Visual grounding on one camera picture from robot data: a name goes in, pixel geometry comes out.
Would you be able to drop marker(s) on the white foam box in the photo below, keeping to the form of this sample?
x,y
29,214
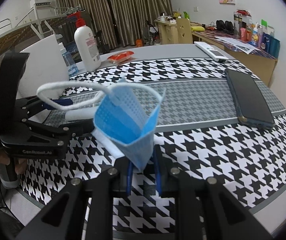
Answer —
x,y
45,60

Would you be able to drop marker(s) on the white lotion pump bottle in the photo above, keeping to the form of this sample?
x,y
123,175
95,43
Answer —
x,y
86,47

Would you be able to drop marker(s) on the blue face mask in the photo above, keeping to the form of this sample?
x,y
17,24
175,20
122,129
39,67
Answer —
x,y
133,125

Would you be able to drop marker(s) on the white remote control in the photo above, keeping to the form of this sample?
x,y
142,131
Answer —
x,y
211,51

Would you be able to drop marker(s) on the brown curtain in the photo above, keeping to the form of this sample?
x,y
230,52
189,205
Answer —
x,y
138,10
88,2

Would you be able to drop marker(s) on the orange floor item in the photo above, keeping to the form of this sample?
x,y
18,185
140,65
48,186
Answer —
x,y
139,43

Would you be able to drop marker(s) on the clear hand sanitiser bottle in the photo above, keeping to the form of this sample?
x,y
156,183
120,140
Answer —
x,y
69,65

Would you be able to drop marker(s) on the printed paper sheets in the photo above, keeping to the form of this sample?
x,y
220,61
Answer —
x,y
235,45

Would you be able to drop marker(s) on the red snack packet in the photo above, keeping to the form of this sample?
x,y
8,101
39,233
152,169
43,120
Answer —
x,y
120,57

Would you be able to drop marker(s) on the green packet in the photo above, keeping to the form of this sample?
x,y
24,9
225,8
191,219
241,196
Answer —
x,y
186,15

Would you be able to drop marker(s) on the cluster of toiletry bottles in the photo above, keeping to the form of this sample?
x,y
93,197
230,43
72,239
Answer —
x,y
255,35

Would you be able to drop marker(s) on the houndstooth tablecloth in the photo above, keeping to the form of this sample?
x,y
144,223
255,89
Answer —
x,y
208,155

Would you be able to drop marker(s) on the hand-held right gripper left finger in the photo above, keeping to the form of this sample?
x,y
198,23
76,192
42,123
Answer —
x,y
129,180

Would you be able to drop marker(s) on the wooden desk with drawers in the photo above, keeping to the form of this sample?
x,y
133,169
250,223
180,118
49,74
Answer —
x,y
166,32

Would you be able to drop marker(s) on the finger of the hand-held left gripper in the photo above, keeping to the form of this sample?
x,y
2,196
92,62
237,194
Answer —
x,y
58,131
63,102

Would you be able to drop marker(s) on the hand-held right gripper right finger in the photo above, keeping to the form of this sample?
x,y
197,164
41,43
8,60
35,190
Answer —
x,y
158,182

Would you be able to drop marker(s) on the black smartphone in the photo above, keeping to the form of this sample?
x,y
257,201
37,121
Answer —
x,y
250,100

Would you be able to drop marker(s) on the white air conditioner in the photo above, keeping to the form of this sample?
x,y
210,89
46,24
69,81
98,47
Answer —
x,y
41,3

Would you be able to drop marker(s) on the white metal bunk bed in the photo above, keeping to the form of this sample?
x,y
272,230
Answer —
x,y
65,11
8,35

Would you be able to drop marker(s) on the wooden chair with smiley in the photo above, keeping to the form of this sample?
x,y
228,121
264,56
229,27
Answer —
x,y
184,31

